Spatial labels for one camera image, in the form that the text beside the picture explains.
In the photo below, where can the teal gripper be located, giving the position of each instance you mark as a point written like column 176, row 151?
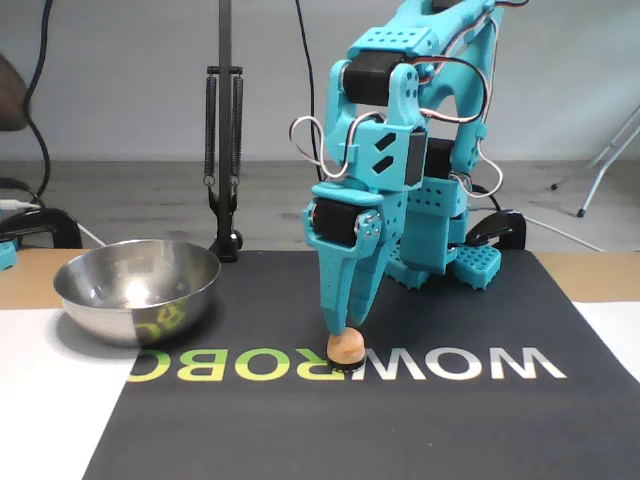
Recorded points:
column 334, row 219

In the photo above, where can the orange ball with black base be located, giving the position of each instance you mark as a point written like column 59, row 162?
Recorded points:
column 347, row 350

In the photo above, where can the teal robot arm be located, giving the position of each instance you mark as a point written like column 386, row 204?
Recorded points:
column 430, row 235

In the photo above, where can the teal robot base part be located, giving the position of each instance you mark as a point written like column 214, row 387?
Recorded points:
column 7, row 255

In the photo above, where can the metal bowl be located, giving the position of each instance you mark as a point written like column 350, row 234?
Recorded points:
column 100, row 310

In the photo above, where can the black mat with WOWROBO print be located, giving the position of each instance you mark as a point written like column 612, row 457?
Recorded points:
column 300, row 425

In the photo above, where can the white paper sheet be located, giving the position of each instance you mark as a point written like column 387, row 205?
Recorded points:
column 50, row 400
column 615, row 330

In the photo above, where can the white metal stand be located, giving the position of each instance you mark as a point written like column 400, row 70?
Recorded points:
column 597, row 180

